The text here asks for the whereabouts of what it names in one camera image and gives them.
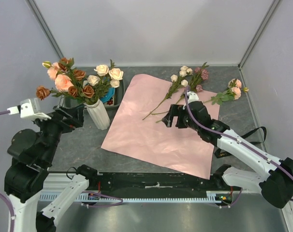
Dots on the cream rose flower stem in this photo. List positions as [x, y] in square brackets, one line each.
[105, 78]

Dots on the aluminium frame post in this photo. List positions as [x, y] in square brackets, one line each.
[44, 26]
[260, 30]

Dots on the white small rose stem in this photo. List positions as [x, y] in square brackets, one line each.
[178, 81]

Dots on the peach peony flower stem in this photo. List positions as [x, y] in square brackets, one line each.
[56, 73]

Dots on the pink peony bud stem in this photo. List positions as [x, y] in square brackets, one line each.
[233, 92]

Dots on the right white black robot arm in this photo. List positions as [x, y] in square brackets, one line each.
[272, 177]

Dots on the white ribbed vase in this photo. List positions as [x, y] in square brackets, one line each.
[99, 115]

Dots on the light blue slotted cable duct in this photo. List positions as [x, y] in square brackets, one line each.
[89, 198]

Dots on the beige square board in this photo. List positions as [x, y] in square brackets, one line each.
[112, 101]

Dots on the right aluminium frame post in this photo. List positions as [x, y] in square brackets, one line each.
[260, 30]

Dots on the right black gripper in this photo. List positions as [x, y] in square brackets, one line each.
[175, 110]

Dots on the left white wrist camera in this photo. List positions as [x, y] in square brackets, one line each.
[29, 109]

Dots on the left aluminium frame post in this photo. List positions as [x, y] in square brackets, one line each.
[44, 26]

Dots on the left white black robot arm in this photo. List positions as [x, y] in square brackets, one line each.
[32, 154]

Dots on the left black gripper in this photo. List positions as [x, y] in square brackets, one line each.
[76, 112]

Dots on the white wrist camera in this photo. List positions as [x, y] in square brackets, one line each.
[191, 97]
[29, 109]

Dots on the purple pink wrapping paper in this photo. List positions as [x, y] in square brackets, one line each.
[135, 131]

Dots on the dark green plastic tray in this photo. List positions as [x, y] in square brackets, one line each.
[120, 91]

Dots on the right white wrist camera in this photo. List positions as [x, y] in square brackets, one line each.
[191, 97]

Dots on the mauve rose flower stem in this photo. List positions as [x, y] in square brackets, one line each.
[199, 75]

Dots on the rust brown rose stem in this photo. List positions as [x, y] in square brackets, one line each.
[80, 92]

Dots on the blue rimmed black bowl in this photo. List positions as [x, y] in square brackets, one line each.
[108, 95]

